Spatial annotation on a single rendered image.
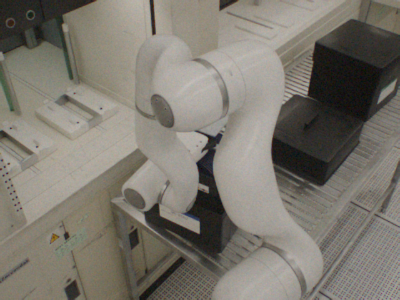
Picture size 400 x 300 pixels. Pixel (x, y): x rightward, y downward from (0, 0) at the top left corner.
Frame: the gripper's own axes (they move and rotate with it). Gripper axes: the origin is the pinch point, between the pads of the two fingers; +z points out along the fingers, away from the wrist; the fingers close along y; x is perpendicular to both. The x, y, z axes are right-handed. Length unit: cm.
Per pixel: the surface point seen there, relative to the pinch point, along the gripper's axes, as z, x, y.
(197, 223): -13.8, -23.3, 5.9
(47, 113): -1, -18, -63
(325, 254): 62, -109, 33
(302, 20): 119, -21, -13
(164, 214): -13.8, -26.2, -5.6
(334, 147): 37, -23, 29
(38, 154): -18, -19, -51
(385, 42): 89, -7, 30
